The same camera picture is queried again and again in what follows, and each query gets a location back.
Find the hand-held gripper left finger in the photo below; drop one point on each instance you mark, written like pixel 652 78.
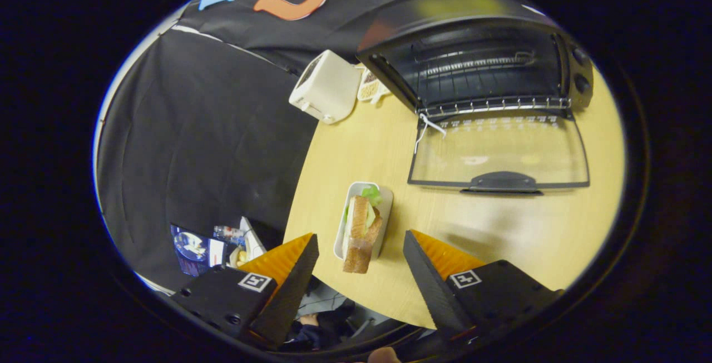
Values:
pixel 289 291

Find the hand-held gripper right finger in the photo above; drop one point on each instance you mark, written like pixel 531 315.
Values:
pixel 431 288

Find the toasted sandwich with lettuce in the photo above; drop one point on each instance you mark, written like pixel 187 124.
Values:
pixel 360 229

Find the white rectangular tray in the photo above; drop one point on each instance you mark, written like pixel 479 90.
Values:
pixel 386 207

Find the black toaster oven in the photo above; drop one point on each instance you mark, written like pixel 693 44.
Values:
pixel 445 29

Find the white open box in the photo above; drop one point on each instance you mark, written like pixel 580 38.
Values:
pixel 253 240

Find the white pop-up toaster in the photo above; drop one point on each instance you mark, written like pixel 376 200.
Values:
pixel 325 88

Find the clear plastic bottle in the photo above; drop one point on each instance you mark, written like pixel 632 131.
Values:
pixel 228 232

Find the blue printed box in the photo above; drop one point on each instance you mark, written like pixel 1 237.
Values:
pixel 192 249

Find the small white snack dish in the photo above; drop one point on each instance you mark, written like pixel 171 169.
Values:
pixel 370 86

